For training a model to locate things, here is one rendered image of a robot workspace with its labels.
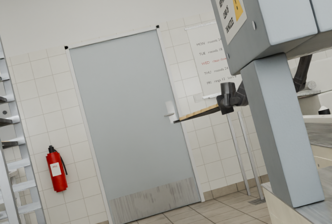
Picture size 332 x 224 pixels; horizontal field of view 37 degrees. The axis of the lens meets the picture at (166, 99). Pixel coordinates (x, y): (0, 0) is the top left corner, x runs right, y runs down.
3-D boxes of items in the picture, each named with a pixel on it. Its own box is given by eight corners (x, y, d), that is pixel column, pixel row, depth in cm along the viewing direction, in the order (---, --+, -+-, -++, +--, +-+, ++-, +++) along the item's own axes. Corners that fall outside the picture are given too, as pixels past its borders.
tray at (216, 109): (295, 83, 277) (294, 81, 277) (258, 92, 247) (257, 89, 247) (214, 112, 317) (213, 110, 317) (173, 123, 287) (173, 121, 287)
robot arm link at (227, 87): (239, 103, 237) (248, 103, 244) (237, 79, 238) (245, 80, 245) (218, 106, 245) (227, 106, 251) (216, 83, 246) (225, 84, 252)
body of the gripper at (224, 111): (221, 115, 256) (224, 114, 249) (216, 96, 257) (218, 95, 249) (233, 112, 256) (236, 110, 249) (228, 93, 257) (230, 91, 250)
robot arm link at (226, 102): (224, 108, 243) (235, 107, 243) (222, 94, 244) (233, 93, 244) (221, 109, 250) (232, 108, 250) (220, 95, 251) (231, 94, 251)
